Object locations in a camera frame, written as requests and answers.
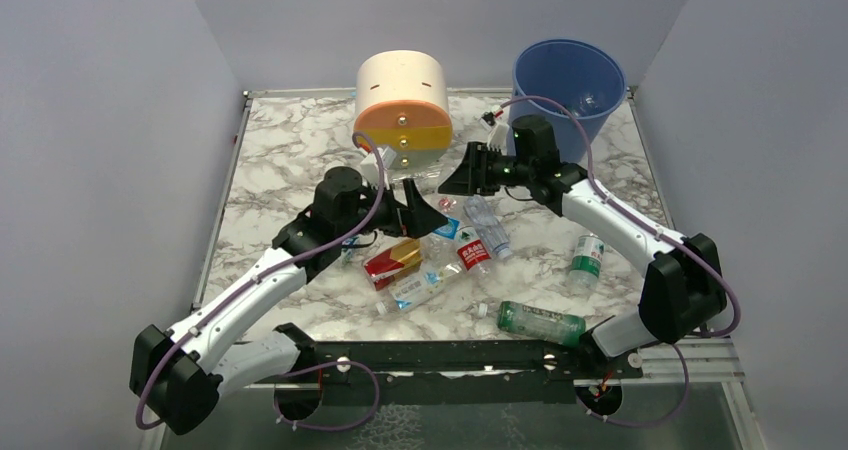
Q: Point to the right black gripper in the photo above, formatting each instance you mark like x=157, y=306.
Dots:
x=478, y=171

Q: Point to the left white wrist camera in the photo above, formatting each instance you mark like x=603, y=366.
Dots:
x=369, y=169

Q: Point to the green tinted bottle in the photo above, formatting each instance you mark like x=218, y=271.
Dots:
x=528, y=321

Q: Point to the dark green label bottle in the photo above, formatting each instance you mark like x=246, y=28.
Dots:
x=588, y=104

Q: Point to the green white label bottle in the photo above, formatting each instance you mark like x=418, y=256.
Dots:
x=586, y=263

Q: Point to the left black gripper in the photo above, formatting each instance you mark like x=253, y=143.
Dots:
x=404, y=211

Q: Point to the blue green label bottle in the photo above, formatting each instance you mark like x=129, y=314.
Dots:
x=355, y=243

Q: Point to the clear blue tinted bottle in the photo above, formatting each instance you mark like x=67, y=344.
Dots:
x=488, y=227

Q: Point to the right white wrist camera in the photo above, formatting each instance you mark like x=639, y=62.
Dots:
x=495, y=122

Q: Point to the blue plastic bin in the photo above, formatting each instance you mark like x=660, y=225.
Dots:
x=556, y=70

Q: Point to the blue label clear bottle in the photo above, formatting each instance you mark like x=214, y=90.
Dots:
x=438, y=247

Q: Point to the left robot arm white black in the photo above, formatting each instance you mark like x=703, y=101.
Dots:
x=180, y=374

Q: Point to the gold red label bottle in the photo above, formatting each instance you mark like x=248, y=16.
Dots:
x=393, y=264

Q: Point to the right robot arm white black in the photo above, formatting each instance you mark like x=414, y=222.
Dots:
x=682, y=287

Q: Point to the white suntory label bottle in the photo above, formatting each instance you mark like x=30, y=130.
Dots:
x=417, y=288

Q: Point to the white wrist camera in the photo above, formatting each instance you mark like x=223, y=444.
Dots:
x=495, y=122
x=369, y=169

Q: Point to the red nongfu label bottle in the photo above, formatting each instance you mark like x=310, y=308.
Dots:
x=470, y=249

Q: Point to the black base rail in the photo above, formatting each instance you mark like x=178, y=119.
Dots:
x=366, y=373

